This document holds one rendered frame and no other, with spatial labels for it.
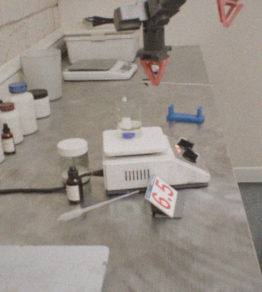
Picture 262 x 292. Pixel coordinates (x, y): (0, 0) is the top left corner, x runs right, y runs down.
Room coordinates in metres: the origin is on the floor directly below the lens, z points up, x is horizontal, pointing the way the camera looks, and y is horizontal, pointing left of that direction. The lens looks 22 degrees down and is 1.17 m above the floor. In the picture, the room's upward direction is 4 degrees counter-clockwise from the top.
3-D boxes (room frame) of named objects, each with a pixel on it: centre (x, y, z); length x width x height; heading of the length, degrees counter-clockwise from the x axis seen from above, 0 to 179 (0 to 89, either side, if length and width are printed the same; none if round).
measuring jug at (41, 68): (1.52, 0.29, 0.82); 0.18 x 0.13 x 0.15; 52
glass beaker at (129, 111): (0.88, 0.00, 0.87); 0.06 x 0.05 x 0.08; 13
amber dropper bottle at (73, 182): (0.79, 0.11, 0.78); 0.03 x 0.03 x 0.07
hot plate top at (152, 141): (0.86, 0.00, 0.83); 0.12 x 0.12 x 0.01; 3
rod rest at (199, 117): (1.21, -0.15, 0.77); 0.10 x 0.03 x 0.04; 65
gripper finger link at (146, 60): (1.25, -0.08, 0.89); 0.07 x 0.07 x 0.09; 66
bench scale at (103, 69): (1.79, 0.10, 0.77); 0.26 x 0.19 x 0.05; 78
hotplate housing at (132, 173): (0.86, -0.03, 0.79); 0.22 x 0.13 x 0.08; 93
